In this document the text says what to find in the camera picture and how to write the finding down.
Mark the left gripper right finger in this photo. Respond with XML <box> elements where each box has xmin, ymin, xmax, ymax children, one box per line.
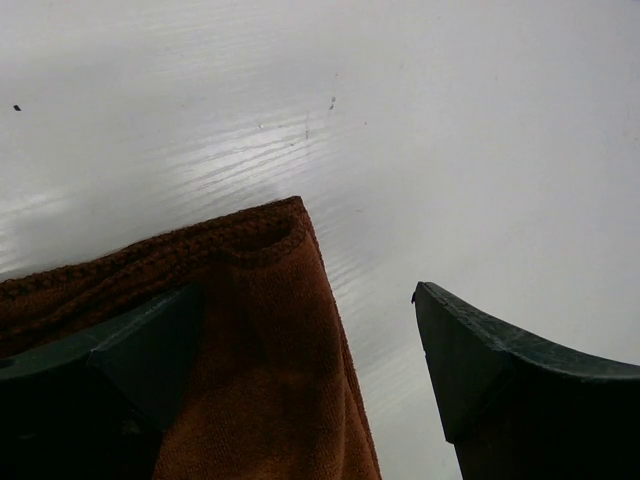
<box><xmin>412</xmin><ymin>282</ymin><xmax>639</xmax><ymax>479</ymax></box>

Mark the brown towel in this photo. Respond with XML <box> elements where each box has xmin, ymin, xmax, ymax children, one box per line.
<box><xmin>1</xmin><ymin>197</ymin><xmax>381</xmax><ymax>479</ymax></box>

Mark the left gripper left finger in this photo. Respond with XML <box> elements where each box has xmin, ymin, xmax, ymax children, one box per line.
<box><xmin>1</xmin><ymin>286</ymin><xmax>204</xmax><ymax>479</ymax></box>

